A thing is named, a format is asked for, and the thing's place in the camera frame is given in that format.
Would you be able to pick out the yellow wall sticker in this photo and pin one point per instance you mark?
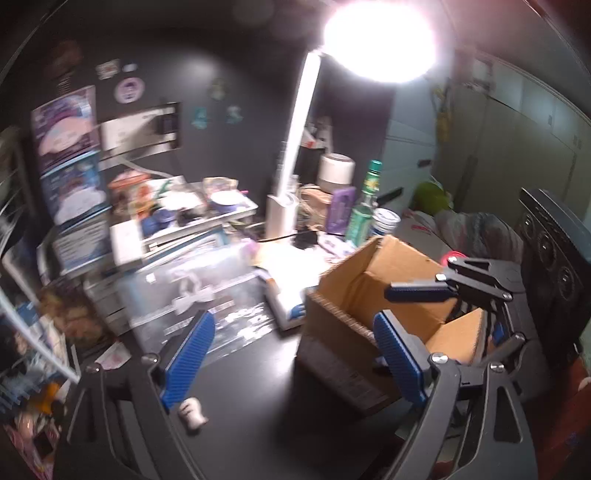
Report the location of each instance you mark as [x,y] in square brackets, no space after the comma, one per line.
[442,115]

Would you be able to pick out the white blue tissue box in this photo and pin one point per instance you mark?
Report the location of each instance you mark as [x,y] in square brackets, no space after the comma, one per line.
[286,309]

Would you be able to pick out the white box blue label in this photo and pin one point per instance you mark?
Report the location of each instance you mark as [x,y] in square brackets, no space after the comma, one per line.
[81,244]

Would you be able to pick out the white drawer unit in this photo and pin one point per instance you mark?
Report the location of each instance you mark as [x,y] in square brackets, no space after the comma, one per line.
[184,230]

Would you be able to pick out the round character sticker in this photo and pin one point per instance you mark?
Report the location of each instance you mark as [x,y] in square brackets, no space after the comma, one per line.
[128,90]

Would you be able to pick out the grey teal character sticker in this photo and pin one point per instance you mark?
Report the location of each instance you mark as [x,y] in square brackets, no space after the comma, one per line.
[234,114]

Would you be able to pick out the white humidifier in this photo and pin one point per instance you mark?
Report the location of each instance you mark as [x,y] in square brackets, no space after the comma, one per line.
[337,173]

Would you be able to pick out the wall power socket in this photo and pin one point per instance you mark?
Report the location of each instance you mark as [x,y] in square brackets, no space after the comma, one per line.
[138,129]

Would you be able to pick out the acrylic character stand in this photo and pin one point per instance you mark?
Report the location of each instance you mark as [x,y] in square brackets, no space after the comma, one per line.
[129,189]

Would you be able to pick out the blue cartoon storage cube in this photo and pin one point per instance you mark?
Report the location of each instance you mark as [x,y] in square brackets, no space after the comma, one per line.
[74,189]

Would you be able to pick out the white canister blue lid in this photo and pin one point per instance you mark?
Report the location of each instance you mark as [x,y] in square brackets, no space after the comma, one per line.
[385,222]

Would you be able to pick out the white mushroom plush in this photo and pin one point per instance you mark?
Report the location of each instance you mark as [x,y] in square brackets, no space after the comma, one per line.
[194,413]

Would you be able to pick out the acrylic picture stand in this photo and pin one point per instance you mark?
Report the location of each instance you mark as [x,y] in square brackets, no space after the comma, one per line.
[69,314]

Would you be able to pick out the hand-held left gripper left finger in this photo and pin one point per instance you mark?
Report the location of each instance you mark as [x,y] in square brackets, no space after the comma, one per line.
[189,360]

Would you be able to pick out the green glass bottle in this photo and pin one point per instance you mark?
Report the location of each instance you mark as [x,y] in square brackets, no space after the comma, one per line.
[364,217]

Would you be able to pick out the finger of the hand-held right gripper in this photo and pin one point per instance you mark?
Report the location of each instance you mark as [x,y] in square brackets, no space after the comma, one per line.
[415,292]
[510,348]

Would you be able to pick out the yellow green character sticker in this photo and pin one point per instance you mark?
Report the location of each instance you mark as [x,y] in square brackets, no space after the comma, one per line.
[218,88]

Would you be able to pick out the pink leopard pouch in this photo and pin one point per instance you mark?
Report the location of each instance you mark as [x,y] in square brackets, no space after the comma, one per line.
[27,443]

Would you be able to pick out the red white character sticker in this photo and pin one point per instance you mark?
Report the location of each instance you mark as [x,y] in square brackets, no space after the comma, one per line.
[108,68]

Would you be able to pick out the pink cartoon storage cube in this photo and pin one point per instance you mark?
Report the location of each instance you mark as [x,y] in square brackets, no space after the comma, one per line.
[67,124]

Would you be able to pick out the purple box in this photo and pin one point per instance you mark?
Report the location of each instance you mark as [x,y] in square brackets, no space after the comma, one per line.
[341,210]

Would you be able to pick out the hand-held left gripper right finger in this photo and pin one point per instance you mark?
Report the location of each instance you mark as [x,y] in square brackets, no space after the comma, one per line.
[400,360]

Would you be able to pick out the brown cardboard box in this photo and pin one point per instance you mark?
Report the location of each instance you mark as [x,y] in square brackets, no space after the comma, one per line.
[341,360]

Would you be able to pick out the white pink sachet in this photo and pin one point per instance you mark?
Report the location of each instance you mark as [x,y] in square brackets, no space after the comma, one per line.
[114,357]

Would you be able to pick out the clear zip bag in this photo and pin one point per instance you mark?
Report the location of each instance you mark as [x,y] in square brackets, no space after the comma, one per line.
[184,295]

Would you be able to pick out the small white box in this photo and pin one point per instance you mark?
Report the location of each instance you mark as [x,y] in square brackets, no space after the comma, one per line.
[125,244]

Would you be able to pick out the white desk lamp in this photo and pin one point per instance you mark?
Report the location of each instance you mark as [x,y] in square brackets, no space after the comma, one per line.
[295,138]

